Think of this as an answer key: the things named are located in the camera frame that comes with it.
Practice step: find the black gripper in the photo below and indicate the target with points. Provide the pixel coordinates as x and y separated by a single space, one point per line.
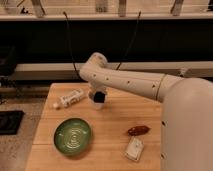
99 97

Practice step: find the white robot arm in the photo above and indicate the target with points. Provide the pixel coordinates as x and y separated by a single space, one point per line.
187 111

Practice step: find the green ceramic bowl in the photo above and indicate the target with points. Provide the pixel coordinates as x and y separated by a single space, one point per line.
72 136

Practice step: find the white rectangular eraser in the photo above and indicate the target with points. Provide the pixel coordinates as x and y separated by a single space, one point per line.
134 149

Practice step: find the white plastic bottle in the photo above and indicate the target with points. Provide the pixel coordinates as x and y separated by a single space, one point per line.
68 99

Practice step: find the brown chocolate bar wrapper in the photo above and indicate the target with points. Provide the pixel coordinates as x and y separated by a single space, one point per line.
138 130

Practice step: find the black floor mat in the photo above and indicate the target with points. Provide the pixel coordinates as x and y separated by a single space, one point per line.
10 122

